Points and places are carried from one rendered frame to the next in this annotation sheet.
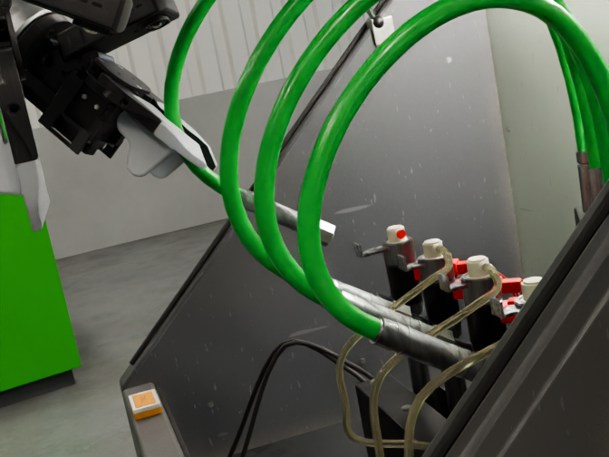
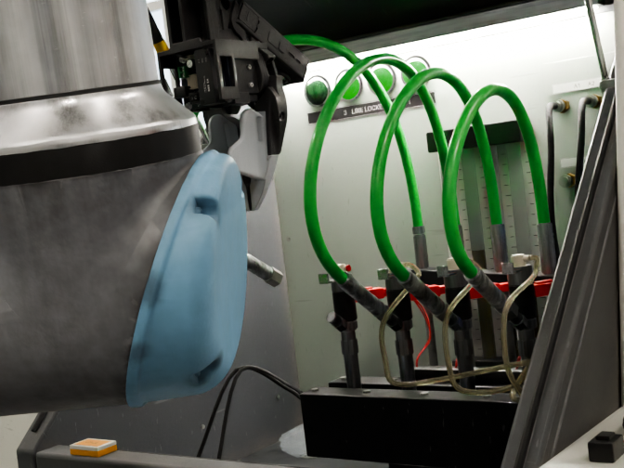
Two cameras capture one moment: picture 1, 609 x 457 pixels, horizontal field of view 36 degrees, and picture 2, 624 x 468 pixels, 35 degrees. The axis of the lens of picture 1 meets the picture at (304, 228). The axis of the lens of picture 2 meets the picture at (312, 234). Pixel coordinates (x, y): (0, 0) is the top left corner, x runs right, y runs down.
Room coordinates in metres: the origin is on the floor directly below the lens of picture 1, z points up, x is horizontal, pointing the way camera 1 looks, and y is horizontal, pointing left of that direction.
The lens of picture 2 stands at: (-0.13, 0.72, 1.24)
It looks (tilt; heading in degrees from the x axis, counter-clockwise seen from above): 3 degrees down; 321
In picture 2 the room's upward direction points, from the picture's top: 7 degrees counter-clockwise
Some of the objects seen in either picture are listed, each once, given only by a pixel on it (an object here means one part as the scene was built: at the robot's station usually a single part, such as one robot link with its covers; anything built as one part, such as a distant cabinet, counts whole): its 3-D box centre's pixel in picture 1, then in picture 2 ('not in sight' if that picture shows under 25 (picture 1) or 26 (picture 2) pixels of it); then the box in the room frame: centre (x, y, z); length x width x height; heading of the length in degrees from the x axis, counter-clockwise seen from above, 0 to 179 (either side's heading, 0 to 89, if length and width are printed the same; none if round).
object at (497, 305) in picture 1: (516, 300); (512, 266); (0.58, -0.13, 1.12); 0.03 x 0.02 x 0.01; 104
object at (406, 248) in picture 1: (405, 353); (345, 358); (0.81, -0.07, 1.02); 0.05 x 0.03 x 0.21; 104
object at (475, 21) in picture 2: not in sight; (419, 35); (0.88, -0.34, 1.43); 0.54 x 0.03 x 0.02; 14
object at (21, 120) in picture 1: (8, 94); (261, 109); (0.60, 0.17, 1.31); 0.05 x 0.02 x 0.09; 14
